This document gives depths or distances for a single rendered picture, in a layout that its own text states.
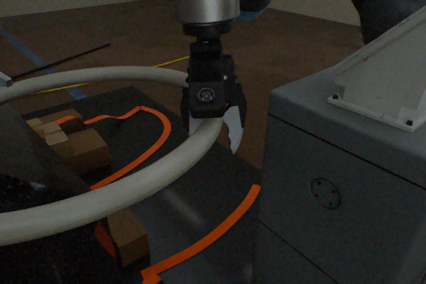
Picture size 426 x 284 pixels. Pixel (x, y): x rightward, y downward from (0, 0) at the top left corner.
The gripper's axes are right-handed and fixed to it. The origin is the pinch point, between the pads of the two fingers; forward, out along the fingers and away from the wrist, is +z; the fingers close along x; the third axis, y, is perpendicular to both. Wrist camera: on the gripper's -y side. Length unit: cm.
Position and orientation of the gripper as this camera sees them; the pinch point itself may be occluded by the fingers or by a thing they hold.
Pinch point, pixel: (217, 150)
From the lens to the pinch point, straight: 55.4
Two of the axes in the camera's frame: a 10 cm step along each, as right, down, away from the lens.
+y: -0.1, -5.0, 8.7
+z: 0.7, 8.6, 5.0
